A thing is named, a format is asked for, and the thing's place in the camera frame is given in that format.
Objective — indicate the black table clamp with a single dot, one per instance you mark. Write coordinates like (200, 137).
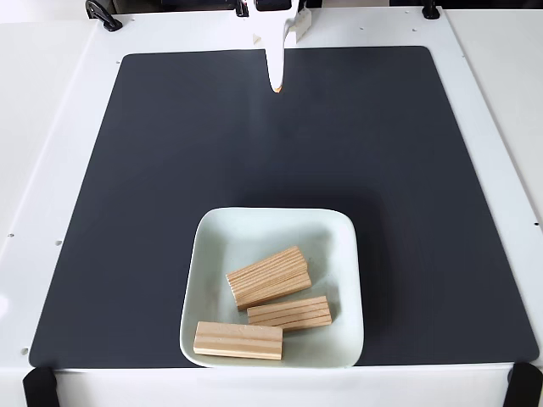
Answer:
(242, 7)
(104, 15)
(430, 10)

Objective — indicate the wooden block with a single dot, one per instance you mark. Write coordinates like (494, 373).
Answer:
(292, 288)
(237, 341)
(263, 273)
(297, 313)

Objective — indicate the black corner bracket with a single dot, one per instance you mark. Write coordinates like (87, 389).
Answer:
(40, 386)
(526, 383)

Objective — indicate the black rubber mat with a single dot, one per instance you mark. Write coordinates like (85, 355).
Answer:
(106, 275)

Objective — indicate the pale green square plate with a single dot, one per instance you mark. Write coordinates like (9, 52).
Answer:
(254, 237)

